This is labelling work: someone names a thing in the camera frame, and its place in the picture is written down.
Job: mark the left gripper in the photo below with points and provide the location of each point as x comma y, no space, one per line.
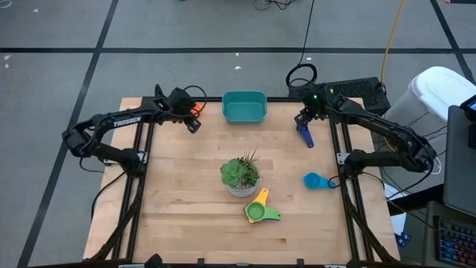
180,102

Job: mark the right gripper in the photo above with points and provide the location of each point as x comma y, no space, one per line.
316,106

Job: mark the orange measuring cup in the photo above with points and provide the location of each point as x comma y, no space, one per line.
197,108

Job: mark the small dark blue measuring cup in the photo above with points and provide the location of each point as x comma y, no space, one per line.
306,138

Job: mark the light blue measuring cup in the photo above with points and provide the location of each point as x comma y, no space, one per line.
314,181

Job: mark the yellow measuring cup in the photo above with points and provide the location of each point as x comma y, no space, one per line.
262,195

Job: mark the green measuring cup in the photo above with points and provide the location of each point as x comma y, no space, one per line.
256,211

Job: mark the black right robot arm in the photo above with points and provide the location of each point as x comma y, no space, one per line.
390,130

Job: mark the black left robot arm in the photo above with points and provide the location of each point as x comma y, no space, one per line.
126,121

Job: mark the teal plastic basket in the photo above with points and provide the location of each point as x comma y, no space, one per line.
244,111

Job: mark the black perforated computer case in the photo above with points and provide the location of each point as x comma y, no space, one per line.
364,89

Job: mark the succulent in triangle-patterned pot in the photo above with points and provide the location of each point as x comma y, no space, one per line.
234,173

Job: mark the white paper sheet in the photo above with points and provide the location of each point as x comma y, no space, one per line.
398,223

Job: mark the white trash bin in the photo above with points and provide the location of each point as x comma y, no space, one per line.
442,89

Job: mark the black device with screen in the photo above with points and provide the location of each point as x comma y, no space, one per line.
470,108

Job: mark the backlit black keyboard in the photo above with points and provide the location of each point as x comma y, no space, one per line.
457,245

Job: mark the black metal table frame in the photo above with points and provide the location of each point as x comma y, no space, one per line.
282,99

